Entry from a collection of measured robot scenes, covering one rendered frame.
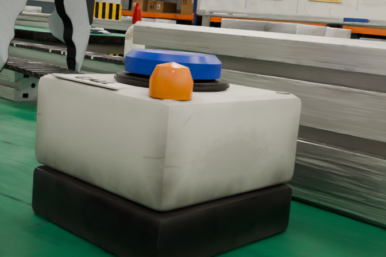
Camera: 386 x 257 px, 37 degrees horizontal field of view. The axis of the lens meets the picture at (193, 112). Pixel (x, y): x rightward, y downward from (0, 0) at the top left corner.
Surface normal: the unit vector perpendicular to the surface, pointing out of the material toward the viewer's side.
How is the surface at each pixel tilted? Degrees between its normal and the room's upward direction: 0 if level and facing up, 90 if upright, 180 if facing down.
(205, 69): 90
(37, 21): 90
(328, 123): 90
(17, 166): 0
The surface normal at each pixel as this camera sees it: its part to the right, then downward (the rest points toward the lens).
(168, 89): -0.11, 0.14
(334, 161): -0.69, 0.05
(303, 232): 0.08, -0.99
